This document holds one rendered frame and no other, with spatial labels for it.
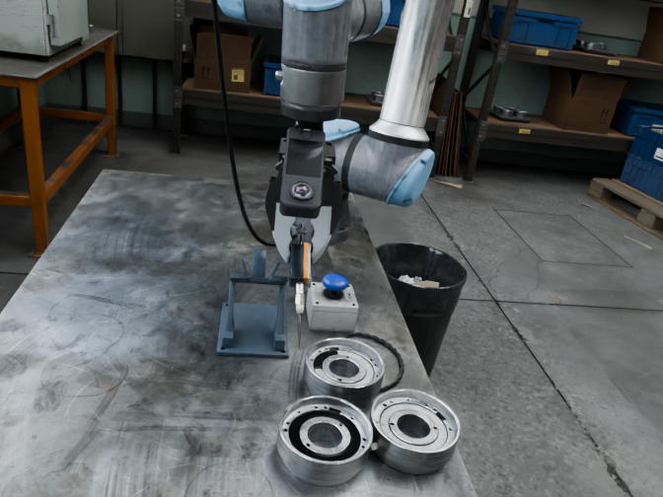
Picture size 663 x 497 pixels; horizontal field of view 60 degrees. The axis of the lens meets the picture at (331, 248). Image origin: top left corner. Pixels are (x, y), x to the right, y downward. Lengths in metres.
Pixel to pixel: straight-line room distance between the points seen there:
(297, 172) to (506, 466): 1.48
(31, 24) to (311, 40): 2.18
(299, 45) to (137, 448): 0.47
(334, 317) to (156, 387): 0.28
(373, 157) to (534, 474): 1.24
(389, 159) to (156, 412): 0.59
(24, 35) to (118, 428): 2.23
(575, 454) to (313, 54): 1.72
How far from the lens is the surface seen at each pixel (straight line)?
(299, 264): 0.73
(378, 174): 1.07
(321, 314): 0.87
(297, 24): 0.66
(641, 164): 4.81
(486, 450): 2.00
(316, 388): 0.74
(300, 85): 0.66
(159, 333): 0.86
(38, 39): 2.76
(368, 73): 4.69
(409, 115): 1.07
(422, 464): 0.68
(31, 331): 0.89
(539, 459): 2.05
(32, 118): 2.59
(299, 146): 0.67
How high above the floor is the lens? 1.30
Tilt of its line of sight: 26 degrees down
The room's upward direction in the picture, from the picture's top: 9 degrees clockwise
